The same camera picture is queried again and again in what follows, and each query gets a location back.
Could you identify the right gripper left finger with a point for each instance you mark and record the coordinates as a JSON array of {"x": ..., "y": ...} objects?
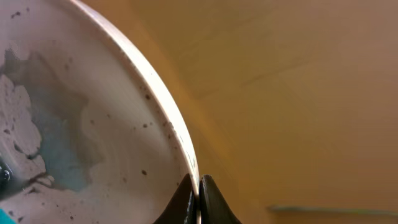
[{"x": 182, "y": 208}]

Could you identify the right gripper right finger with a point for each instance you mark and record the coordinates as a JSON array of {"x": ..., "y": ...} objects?
[{"x": 214, "y": 208}]

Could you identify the white speckled plate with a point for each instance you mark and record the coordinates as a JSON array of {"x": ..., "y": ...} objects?
[{"x": 89, "y": 131}]

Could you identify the teal plastic tray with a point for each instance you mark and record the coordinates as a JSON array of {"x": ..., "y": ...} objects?
[{"x": 5, "y": 218}]

